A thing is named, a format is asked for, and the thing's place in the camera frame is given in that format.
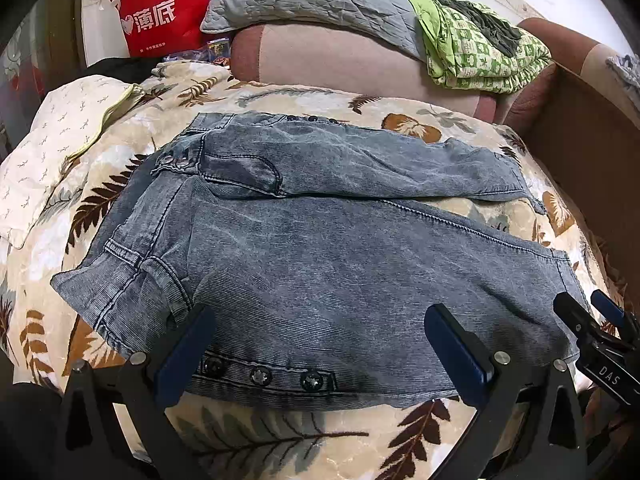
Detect leaf pattern fleece blanket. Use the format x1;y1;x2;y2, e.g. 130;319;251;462
1;62;624;479

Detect grey patterned cloth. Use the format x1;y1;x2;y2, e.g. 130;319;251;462
606;54;640;103

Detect blue denim pants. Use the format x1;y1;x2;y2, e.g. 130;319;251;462
51;113;582;410

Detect white patterned pillow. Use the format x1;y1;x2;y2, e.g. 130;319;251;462
1;75;144;248

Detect green patterned folded cloth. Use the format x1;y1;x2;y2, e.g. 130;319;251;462
408;0;551;94

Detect colourful snack packet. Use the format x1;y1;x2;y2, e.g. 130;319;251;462
164;38;231;66

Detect black garment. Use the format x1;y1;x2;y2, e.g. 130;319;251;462
80;58;163;84

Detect brown cardboard box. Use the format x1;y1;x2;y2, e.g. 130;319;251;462
520;67;639;308

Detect pink brown bed sheet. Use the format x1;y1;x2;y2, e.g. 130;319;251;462
231;18;639;133

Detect red shopping bag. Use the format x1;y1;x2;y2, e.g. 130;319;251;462
110;0;209;58

